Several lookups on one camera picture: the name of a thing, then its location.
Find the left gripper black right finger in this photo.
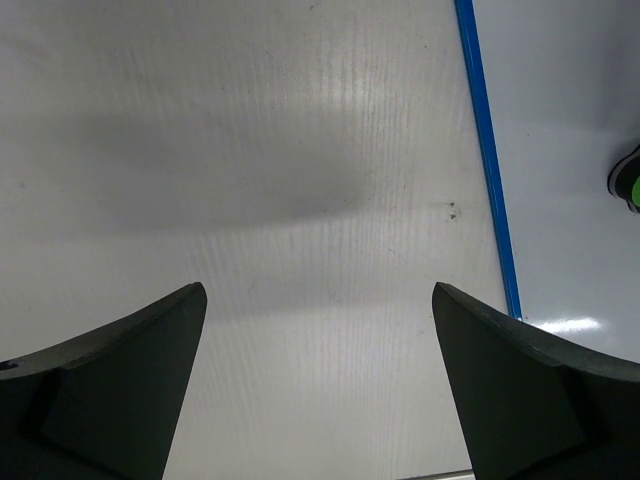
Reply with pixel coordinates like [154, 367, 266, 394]
[432, 283, 639, 479]

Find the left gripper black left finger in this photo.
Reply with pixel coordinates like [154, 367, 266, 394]
[1, 282, 207, 479]

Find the green whiteboard eraser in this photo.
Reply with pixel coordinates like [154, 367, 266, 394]
[607, 146, 640, 214]

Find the blue framed whiteboard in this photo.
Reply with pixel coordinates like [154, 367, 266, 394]
[455, 1, 639, 361]

